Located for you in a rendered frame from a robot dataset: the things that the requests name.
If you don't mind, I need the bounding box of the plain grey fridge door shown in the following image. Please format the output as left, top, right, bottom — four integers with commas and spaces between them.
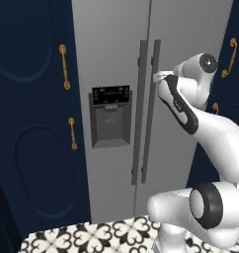
133, 0, 235, 218

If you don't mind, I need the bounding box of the dark grey fridge door handle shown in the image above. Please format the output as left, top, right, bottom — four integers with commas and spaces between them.
130, 40, 149, 186
140, 39, 162, 185

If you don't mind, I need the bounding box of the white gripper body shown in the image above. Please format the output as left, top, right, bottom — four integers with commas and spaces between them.
152, 70, 176, 84

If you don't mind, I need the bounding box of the grey fridge door with dispenser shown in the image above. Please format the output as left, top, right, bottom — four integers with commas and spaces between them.
70, 0, 153, 225

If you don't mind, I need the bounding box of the gold cupboard handle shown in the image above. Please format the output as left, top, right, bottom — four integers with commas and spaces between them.
221, 37, 239, 79
58, 43, 72, 91
67, 117, 79, 151
211, 102, 220, 116

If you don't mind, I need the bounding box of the navy cupboard door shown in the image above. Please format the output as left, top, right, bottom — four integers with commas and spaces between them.
0, 104, 93, 239
186, 100, 239, 190
0, 0, 82, 112
204, 0, 239, 112

